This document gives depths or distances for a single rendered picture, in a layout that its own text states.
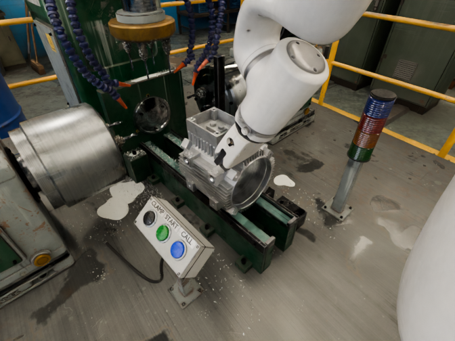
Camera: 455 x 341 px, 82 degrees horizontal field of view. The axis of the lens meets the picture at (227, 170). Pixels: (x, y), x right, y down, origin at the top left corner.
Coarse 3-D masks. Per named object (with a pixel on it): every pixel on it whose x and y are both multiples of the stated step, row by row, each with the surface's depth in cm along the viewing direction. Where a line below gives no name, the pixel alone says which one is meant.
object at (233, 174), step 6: (186, 138) 72; (186, 144) 71; (264, 150) 68; (270, 150) 67; (270, 156) 69; (228, 174) 62; (234, 174) 61; (240, 174) 62; (234, 180) 62; (264, 192) 76; (228, 210) 69; (234, 210) 69
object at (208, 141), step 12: (216, 108) 73; (192, 120) 68; (204, 120) 74; (216, 120) 74; (228, 120) 72; (192, 132) 69; (204, 132) 65; (216, 132) 64; (192, 144) 72; (204, 144) 67; (216, 144) 64; (216, 156) 66
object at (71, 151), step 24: (24, 120) 65; (48, 120) 64; (72, 120) 66; (96, 120) 67; (24, 144) 60; (48, 144) 61; (72, 144) 63; (96, 144) 66; (120, 144) 75; (24, 168) 64; (48, 168) 60; (72, 168) 63; (96, 168) 67; (120, 168) 72; (48, 192) 63; (72, 192) 66; (96, 192) 73
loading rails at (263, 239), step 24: (144, 144) 98; (168, 144) 105; (168, 168) 89; (192, 192) 82; (216, 216) 77; (240, 216) 73; (264, 216) 77; (288, 216) 73; (240, 240) 72; (264, 240) 67; (288, 240) 76; (240, 264) 73; (264, 264) 71
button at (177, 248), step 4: (172, 244) 48; (176, 244) 48; (180, 244) 47; (172, 248) 48; (176, 248) 47; (180, 248) 47; (184, 248) 47; (172, 252) 48; (176, 252) 47; (180, 252) 47; (176, 256) 47; (180, 256) 47
